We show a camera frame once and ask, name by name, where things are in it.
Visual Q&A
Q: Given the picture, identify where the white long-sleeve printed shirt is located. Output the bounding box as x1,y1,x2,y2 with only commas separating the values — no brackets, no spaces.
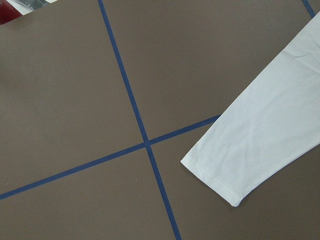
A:
181,15,320,207

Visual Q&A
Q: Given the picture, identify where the red fire extinguisher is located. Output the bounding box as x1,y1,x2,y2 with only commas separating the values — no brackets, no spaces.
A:
0,0,22,25

